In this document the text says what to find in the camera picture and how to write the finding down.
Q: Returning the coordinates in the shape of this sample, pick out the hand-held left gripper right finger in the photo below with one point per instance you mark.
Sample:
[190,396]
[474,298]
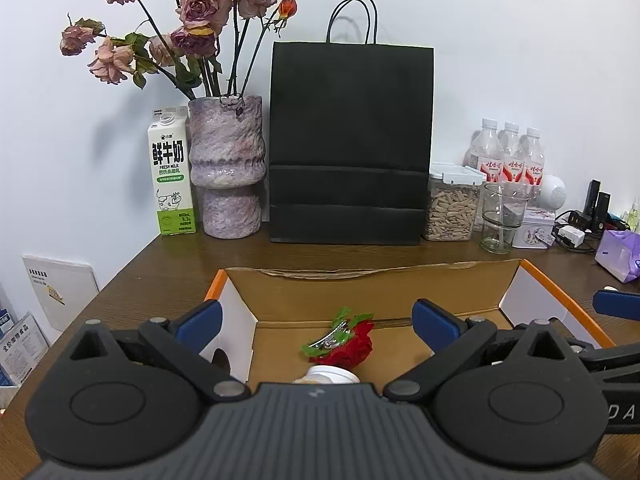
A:
[435,325]

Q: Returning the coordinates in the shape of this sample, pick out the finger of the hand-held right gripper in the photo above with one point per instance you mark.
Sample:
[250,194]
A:
[617,305]
[600,355]

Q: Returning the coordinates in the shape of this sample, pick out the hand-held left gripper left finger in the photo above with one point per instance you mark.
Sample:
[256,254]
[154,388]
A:
[200,323]

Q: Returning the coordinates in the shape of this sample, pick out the red cardboard box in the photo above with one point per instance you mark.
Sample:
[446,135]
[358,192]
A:
[375,295]

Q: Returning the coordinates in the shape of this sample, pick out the red artificial rose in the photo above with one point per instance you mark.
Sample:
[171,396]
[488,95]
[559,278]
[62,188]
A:
[357,349]

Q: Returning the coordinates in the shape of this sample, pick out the brown wooden desktop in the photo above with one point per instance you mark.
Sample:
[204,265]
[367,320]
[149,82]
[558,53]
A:
[175,270]

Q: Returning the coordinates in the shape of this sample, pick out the purple tissue pack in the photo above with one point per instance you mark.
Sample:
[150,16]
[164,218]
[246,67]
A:
[620,255]

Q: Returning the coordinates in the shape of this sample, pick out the white charger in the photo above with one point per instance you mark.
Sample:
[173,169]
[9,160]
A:
[571,236]

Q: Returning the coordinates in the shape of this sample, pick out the small green spray bottle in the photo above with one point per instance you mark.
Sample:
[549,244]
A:
[634,217]

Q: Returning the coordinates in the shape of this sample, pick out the black upright device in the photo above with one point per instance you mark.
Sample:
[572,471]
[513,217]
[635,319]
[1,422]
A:
[604,207]
[594,205]

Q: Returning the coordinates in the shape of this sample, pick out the white tin box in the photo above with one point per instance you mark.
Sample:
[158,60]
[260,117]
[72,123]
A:
[536,230]

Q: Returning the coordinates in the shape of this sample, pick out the clear glass cup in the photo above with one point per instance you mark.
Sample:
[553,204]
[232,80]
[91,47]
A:
[500,232]

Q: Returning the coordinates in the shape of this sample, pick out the clear seed container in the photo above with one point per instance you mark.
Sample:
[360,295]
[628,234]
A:
[450,210]

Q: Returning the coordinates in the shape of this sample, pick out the white round speaker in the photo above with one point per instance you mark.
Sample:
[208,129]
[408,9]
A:
[555,191]

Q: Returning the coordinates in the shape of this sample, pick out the white green milk carton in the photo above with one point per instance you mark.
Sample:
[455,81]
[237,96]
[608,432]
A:
[170,170]

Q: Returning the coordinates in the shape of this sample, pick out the purple mottled vase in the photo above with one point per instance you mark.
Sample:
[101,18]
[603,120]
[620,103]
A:
[225,160]

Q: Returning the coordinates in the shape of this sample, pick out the clear water bottle red label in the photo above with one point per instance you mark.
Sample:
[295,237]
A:
[533,160]
[486,152]
[511,155]

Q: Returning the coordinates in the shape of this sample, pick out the blue white packet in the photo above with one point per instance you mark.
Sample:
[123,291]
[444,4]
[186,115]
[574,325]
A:
[22,350]

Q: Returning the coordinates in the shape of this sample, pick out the black paper bag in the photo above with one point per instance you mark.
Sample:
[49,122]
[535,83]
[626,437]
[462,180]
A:
[350,135]

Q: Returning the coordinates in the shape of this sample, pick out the dried pink rose bouquet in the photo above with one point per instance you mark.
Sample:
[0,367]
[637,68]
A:
[202,7]

